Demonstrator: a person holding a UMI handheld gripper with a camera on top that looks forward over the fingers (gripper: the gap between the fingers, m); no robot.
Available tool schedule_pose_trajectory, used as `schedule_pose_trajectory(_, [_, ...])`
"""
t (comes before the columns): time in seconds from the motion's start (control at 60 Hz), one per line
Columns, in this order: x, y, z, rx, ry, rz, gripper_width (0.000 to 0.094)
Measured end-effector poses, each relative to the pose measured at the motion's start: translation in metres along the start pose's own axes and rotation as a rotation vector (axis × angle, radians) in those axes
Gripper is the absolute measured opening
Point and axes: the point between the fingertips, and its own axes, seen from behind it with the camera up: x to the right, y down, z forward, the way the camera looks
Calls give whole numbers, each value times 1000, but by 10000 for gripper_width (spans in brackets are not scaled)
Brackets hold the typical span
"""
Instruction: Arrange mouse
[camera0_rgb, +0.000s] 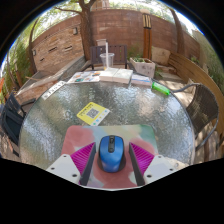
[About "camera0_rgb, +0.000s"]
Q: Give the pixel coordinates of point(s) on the curved wooden bench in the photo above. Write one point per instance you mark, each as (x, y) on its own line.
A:
(200, 75)

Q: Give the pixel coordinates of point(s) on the blue computer mouse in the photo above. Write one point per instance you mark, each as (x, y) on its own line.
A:
(112, 155)

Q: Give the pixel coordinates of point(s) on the thick white book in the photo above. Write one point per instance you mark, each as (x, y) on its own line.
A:
(116, 75)

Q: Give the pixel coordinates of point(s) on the large tree trunk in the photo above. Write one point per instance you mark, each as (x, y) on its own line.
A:
(86, 33)

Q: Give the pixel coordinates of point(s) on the white planter box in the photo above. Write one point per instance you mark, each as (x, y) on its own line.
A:
(145, 68)

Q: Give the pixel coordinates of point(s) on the yellow card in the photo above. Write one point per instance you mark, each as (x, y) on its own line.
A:
(93, 113)

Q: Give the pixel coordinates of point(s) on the dark wooden chair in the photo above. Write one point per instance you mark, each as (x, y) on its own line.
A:
(120, 55)

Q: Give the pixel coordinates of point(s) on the green marker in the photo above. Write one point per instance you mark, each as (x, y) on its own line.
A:
(160, 88)

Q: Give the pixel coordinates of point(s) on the wooden lamp post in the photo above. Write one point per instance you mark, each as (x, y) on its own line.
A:
(146, 36)

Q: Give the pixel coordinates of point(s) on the black slatted chair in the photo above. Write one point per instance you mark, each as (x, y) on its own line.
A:
(11, 120)

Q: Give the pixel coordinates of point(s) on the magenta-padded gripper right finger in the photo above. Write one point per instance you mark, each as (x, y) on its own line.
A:
(143, 159)

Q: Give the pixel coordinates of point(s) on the small thin book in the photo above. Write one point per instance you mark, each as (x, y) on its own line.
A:
(142, 80)

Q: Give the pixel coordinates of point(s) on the slim tree trunk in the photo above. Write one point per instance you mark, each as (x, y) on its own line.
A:
(178, 33)

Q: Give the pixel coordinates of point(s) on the beige stone block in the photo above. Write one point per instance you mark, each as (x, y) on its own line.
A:
(161, 55)

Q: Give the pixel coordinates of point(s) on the clear plastic cup with straw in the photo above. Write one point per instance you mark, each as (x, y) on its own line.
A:
(107, 60)

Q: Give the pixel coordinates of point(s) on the dark wall lamp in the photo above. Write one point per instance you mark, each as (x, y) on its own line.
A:
(75, 30)
(34, 52)

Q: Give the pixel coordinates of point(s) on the brown wicker chair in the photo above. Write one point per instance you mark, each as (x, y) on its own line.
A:
(203, 108)

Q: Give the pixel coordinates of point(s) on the stone brick counter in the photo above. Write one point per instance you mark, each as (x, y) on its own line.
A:
(50, 78)

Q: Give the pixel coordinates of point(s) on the colourful brochure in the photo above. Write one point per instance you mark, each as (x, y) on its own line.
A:
(84, 77)

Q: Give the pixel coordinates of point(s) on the white wall box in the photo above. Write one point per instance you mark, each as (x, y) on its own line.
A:
(101, 42)

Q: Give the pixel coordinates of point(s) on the white paper strip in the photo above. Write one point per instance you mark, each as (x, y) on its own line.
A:
(53, 90)

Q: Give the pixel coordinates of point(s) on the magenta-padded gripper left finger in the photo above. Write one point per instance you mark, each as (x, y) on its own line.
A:
(81, 158)

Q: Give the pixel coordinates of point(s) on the floral print mouse pad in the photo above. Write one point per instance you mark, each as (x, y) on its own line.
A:
(78, 136)

